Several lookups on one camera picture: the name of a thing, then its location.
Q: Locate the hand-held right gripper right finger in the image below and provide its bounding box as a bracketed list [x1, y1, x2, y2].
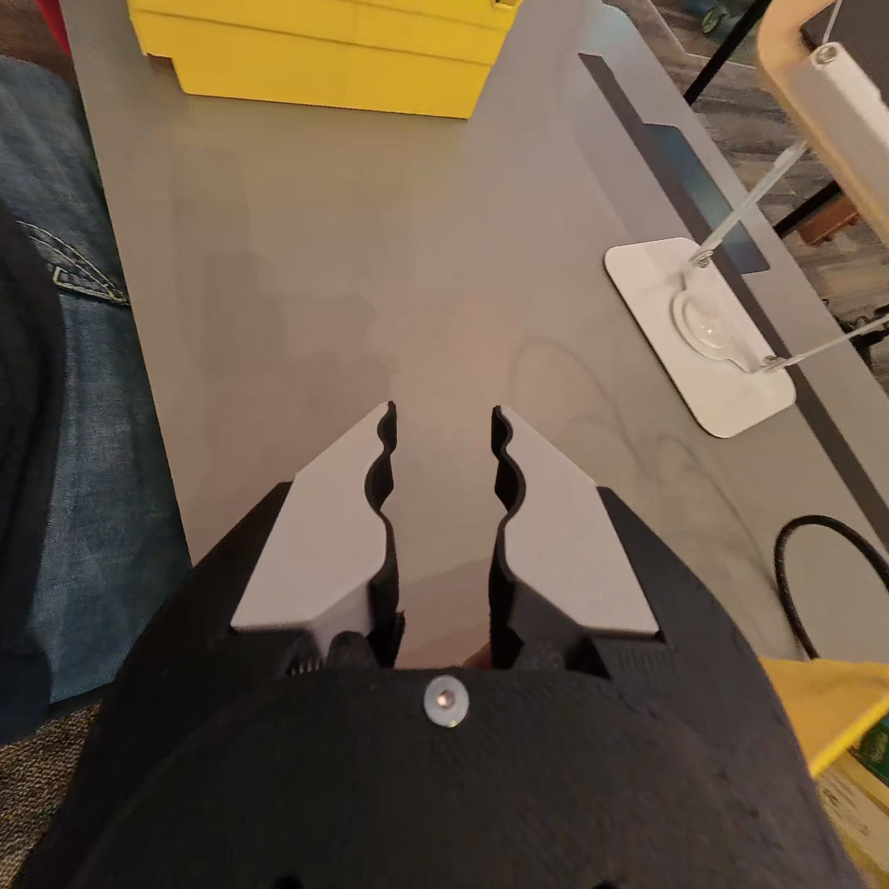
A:
[488, 406, 661, 671]

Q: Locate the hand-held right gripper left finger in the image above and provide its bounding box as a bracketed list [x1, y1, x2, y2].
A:
[231, 400, 405, 669]

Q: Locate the black square hub with cable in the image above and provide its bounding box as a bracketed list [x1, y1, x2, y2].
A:
[773, 514, 889, 661]

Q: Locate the white folding stand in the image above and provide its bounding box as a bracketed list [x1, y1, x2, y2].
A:
[603, 139, 889, 440]

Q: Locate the person's jeans leg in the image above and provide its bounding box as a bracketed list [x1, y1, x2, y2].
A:
[0, 56, 194, 706]

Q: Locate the yellow plastic bin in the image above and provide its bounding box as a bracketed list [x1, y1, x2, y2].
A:
[757, 656, 889, 779]
[127, 0, 523, 120]

